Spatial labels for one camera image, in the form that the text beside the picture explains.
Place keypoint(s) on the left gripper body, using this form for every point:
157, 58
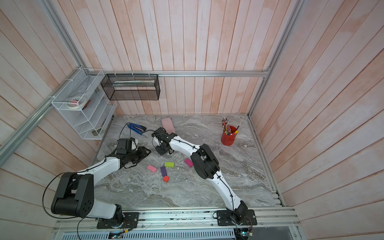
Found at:
135, 156

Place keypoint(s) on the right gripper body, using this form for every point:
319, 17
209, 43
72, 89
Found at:
160, 149

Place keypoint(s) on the lime green block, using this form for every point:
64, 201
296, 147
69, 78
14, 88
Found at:
169, 164

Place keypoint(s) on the purple block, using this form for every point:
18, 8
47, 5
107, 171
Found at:
163, 171

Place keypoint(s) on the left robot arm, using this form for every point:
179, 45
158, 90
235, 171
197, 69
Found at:
75, 193

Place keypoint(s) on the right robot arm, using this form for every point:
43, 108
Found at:
206, 166

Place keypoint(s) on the pink eraser case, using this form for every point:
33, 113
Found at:
167, 124

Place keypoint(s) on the pink block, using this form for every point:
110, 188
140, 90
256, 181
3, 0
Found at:
151, 168

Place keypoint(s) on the blue stapler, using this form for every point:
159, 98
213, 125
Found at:
137, 128

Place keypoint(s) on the magenta block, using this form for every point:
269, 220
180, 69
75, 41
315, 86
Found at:
189, 163

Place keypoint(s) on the coloured pencils bunch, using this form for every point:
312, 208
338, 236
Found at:
228, 128

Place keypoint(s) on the red pencil cup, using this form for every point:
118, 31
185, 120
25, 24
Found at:
228, 139

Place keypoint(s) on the black mesh basket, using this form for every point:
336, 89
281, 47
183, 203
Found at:
131, 87

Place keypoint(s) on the tape roll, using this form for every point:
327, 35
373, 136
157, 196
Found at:
75, 103

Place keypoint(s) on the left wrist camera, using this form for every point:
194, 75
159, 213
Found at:
126, 146

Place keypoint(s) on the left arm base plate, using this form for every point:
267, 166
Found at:
128, 220

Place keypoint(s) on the white wire shelf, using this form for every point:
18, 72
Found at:
91, 122

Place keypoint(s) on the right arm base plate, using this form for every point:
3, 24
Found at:
229, 218

